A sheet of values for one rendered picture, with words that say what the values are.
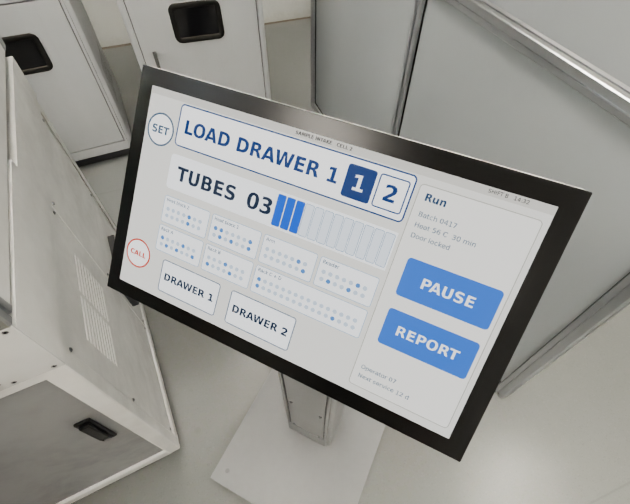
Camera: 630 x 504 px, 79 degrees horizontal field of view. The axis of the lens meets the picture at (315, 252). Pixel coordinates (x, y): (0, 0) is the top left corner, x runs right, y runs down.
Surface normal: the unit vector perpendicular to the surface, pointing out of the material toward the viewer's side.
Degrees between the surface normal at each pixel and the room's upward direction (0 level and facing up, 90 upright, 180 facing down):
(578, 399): 0
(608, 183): 90
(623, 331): 0
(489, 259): 50
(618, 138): 90
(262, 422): 5
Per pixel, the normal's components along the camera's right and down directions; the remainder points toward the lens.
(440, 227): -0.33, 0.15
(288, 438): -0.02, -0.58
